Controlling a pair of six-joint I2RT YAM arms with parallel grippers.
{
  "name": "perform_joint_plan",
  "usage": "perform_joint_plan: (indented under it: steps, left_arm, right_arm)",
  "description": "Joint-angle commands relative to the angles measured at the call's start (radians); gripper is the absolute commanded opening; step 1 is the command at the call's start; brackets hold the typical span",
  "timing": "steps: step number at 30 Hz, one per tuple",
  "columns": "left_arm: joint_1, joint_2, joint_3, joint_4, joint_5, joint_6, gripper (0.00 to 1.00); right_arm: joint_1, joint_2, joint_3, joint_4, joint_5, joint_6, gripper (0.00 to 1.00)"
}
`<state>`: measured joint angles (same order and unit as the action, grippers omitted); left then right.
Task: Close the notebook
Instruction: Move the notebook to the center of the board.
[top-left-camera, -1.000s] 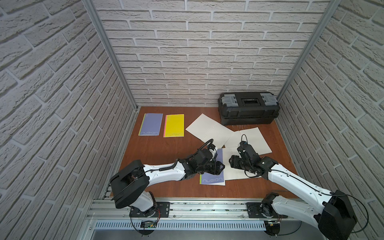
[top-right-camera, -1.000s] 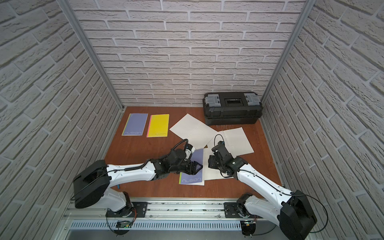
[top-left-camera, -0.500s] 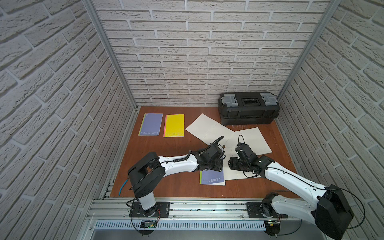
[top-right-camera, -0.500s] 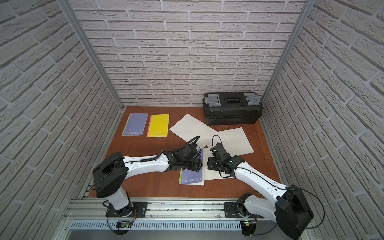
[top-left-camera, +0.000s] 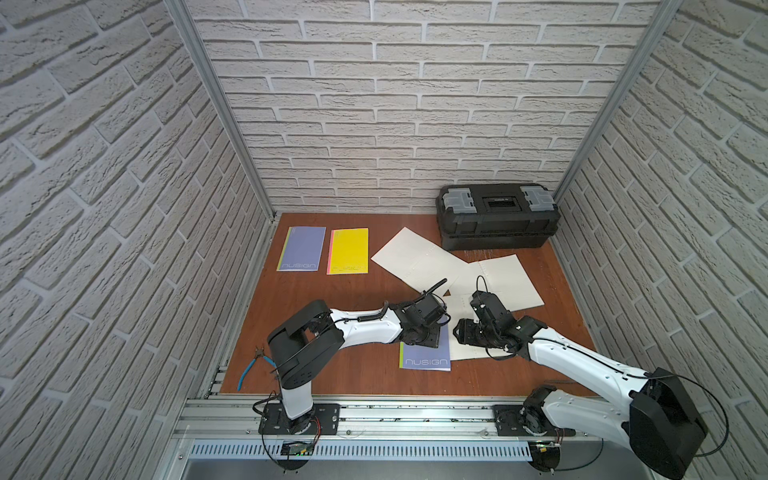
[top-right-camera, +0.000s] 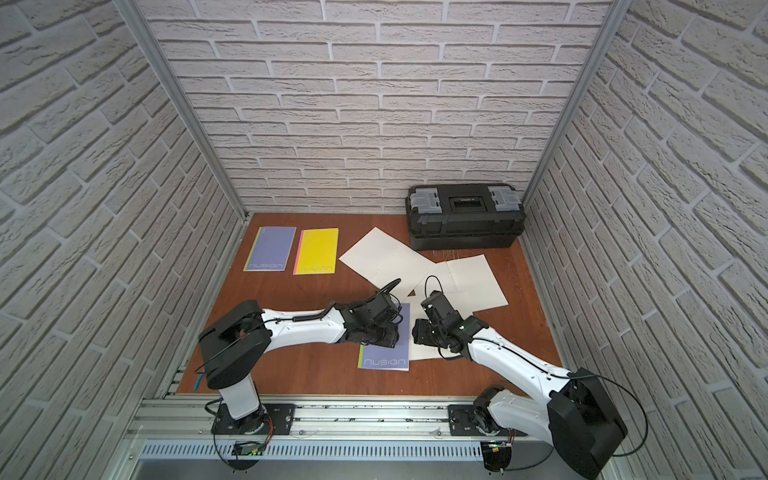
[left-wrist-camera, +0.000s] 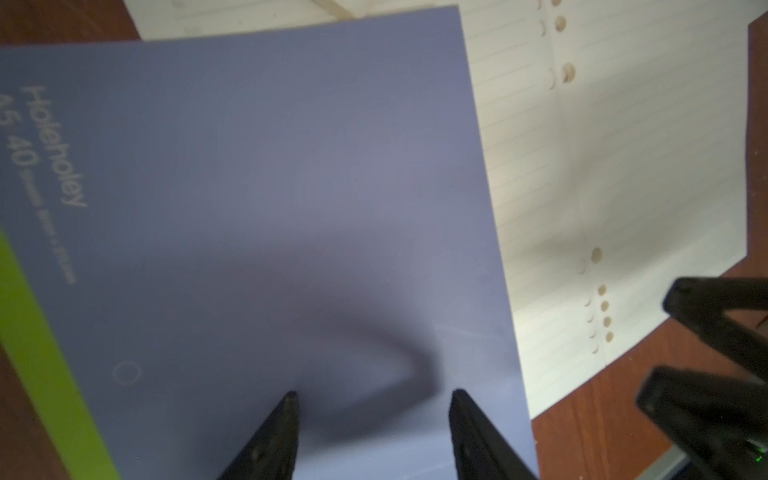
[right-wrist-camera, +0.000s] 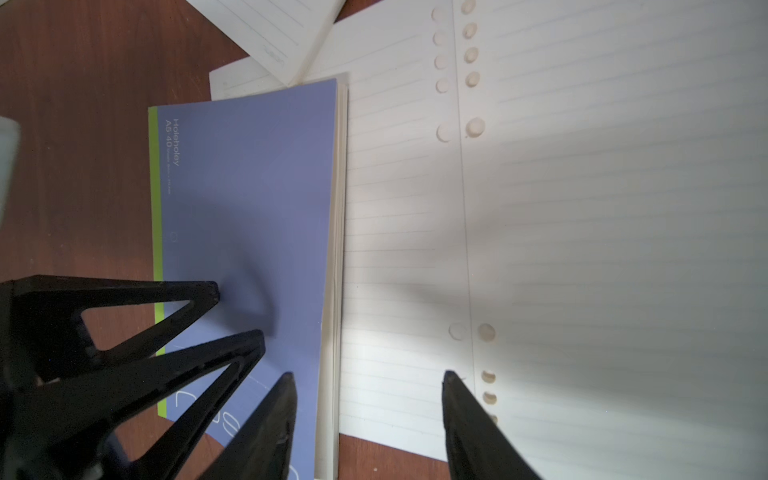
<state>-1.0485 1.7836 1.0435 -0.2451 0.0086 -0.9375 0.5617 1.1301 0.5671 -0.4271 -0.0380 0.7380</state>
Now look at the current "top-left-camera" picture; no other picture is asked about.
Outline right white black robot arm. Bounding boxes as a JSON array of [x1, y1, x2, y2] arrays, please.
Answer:
[[452, 291, 708, 479]]

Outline blue handled pliers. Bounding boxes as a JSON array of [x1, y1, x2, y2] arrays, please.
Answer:
[[237, 347, 277, 392]]

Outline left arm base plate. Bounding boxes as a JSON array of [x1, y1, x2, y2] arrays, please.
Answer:
[[259, 403, 340, 436]]

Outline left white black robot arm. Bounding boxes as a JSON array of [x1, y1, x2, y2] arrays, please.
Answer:
[[267, 278, 448, 423]]

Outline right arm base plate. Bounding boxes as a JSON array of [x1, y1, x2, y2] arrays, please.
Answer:
[[492, 404, 576, 437]]

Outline yellow cover notebook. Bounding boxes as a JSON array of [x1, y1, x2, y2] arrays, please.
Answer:
[[327, 228, 369, 275]]

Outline black plastic toolbox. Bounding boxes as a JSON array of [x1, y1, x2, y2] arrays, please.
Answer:
[[436, 183, 561, 251]]

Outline purple cover notebook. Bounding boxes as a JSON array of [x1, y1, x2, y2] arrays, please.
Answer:
[[277, 226, 326, 272]]

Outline aluminium mounting rail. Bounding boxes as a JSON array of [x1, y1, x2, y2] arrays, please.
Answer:
[[170, 392, 667, 445]]

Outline notebook angled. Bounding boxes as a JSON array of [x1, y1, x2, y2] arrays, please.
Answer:
[[372, 228, 467, 295]]

